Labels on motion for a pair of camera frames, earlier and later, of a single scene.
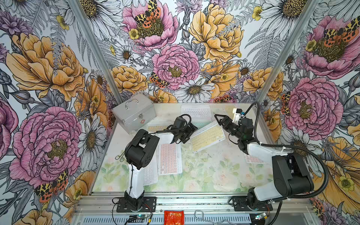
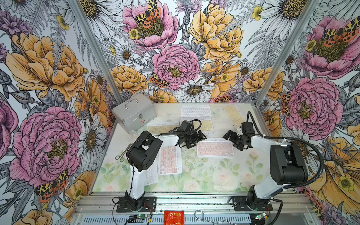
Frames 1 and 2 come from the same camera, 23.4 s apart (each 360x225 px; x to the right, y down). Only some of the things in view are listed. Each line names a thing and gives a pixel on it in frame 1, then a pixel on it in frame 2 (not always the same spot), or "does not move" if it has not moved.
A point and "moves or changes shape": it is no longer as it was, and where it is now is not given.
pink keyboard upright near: x=169 y=158 does not move
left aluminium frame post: x=76 y=6 does not move
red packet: x=174 y=217 does not move
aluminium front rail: x=193 y=204 does not move
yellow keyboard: x=207 y=136 moves or changes shape
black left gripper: x=190 y=131 → x=194 y=134
